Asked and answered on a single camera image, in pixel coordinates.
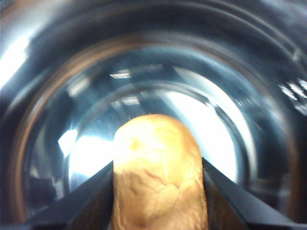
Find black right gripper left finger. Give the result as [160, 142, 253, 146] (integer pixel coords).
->
[24, 160, 114, 230]

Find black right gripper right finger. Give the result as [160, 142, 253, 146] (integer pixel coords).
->
[202, 157, 307, 230]

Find brown potato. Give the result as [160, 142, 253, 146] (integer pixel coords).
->
[111, 114, 208, 230]

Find green electric steamer pot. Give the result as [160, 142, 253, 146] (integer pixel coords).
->
[0, 0, 307, 230]

